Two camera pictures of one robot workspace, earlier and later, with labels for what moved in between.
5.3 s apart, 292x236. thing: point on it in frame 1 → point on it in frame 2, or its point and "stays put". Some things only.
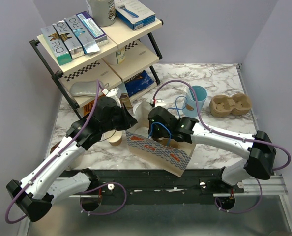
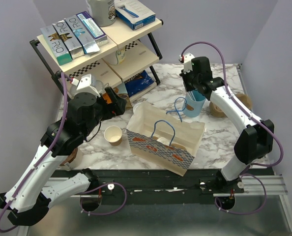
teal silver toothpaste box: x=59 y=48 stays put
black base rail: x=153 y=183 stays put
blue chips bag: x=138 y=83 stays put
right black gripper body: x=156 y=132 → x=190 y=81
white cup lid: x=142 y=131 → x=163 y=140
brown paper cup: x=115 y=137 stays put
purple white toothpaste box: x=101 y=39 stays put
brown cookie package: x=125 y=98 stays put
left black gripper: x=128 y=120 → x=116 y=108
